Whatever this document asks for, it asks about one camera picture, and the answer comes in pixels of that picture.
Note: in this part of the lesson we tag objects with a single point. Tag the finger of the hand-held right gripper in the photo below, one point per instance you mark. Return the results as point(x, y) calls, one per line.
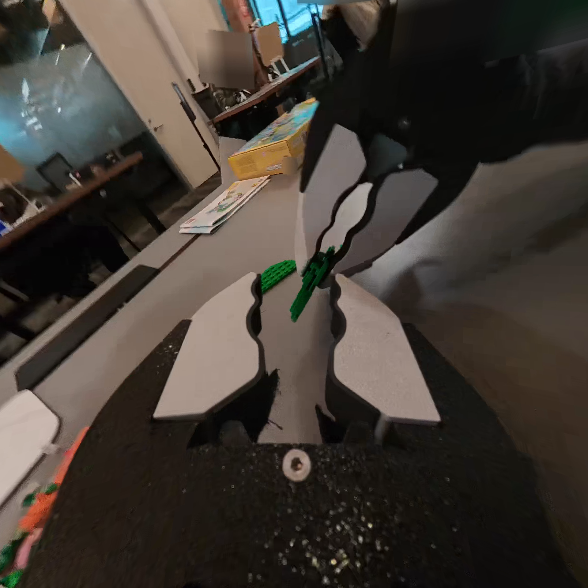
point(326, 174)
point(395, 206)

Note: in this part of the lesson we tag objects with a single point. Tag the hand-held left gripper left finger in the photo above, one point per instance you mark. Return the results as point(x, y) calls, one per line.
point(216, 353)

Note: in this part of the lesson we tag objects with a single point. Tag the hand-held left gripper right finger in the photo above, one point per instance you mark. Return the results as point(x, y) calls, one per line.
point(381, 363)

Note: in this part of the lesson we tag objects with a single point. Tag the green lego plate assembly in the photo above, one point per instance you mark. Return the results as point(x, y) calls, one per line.
point(312, 280)

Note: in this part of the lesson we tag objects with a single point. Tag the person's right forearm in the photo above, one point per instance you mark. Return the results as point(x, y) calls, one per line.
point(537, 101)

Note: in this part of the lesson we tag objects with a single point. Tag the yellow lego set box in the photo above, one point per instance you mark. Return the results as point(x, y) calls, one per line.
point(271, 147)

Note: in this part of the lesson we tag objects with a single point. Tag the green half-round lego plate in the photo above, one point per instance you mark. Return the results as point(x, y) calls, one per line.
point(275, 278)

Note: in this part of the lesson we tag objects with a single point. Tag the lego instruction booklet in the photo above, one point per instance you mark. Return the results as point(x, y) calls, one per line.
point(225, 206)

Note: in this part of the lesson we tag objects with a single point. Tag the pile of mixed lego pieces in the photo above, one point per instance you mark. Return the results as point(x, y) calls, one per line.
point(36, 510)

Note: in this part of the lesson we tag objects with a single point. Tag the black tripod stand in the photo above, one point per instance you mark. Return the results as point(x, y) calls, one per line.
point(195, 124)

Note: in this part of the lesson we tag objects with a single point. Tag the white stand base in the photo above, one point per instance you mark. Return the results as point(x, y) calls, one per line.
point(23, 441)

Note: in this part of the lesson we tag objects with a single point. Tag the white door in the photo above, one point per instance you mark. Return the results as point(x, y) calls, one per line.
point(138, 69)

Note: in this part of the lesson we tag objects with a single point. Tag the background wooden desk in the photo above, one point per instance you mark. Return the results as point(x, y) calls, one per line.
point(69, 193)

